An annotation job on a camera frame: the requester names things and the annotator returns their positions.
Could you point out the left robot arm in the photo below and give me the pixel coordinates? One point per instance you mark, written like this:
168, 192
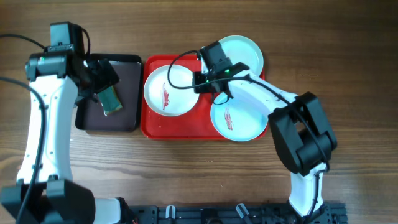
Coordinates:
58, 79

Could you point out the light blue plate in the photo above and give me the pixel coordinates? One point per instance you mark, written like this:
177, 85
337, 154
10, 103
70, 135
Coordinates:
242, 49
236, 120

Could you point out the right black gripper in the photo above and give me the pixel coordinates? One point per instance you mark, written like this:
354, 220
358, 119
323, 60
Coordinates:
198, 76

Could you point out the white round plate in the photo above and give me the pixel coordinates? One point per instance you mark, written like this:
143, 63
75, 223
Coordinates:
164, 99

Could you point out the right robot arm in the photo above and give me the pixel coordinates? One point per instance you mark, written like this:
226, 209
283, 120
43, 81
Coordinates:
302, 135

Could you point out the green yellow sponge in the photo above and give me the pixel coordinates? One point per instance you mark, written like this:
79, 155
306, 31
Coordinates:
109, 101

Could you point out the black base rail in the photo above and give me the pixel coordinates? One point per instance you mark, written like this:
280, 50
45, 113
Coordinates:
278, 213

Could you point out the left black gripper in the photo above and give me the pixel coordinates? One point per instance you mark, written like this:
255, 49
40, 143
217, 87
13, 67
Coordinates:
107, 74

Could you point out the black rectangular tray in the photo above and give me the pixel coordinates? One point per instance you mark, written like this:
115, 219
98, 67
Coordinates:
90, 114

